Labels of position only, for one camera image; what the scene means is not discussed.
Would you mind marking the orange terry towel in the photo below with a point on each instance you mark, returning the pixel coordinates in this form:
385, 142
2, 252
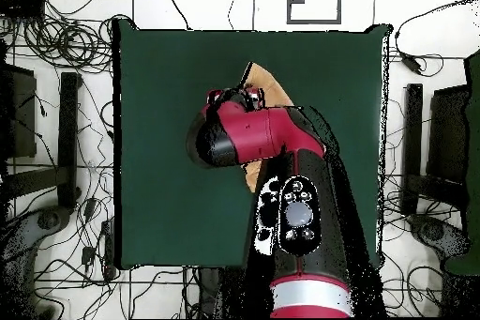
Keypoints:
270, 83

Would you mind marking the black flat box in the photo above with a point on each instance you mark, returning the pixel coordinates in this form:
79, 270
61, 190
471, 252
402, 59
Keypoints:
22, 7

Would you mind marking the dark green table cloth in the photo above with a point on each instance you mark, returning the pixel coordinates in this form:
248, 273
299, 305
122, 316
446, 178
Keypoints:
168, 91

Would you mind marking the black power strip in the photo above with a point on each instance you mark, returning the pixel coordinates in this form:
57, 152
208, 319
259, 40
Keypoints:
108, 248

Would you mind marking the dark rectangular box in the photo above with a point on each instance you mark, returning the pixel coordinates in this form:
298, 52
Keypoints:
448, 136
22, 117

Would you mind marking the small black power adapter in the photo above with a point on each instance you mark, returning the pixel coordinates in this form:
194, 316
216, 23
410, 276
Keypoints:
88, 255

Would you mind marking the grey office chair base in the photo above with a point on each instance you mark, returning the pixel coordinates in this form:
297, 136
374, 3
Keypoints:
22, 237
435, 231

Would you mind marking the black metal stand frame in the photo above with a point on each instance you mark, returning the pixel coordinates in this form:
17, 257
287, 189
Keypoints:
412, 128
68, 128

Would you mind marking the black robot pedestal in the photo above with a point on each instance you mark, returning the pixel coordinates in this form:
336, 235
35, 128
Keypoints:
210, 290

